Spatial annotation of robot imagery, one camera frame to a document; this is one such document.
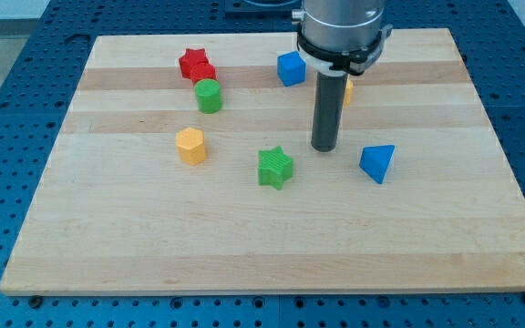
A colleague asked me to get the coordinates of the blue cube block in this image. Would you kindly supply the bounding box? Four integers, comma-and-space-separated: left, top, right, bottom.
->
277, 51, 306, 87

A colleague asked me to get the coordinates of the red star block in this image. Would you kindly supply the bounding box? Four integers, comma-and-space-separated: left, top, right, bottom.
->
178, 48, 209, 78

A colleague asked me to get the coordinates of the yellow block behind pointer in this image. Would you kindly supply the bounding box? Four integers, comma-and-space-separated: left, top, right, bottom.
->
343, 78, 355, 107

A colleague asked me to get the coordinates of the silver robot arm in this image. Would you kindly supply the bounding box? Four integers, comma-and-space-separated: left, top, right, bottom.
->
292, 0, 385, 52

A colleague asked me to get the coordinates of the yellow hexagon block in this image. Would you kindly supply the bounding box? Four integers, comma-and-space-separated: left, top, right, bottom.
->
176, 128, 207, 166

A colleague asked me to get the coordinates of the green star block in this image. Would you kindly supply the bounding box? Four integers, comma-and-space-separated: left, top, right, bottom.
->
257, 146, 293, 190

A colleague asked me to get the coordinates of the green cylinder block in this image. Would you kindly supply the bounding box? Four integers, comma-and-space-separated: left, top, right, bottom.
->
194, 78, 222, 114

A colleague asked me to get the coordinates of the dark grey cylindrical pointer tool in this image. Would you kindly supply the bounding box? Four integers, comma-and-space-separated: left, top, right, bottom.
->
311, 73, 347, 152

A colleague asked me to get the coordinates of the light wooden board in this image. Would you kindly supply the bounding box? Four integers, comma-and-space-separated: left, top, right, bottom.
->
0, 28, 525, 296

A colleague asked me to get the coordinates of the blue triangular prism block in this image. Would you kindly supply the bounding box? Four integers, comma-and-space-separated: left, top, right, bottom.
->
358, 145, 396, 184

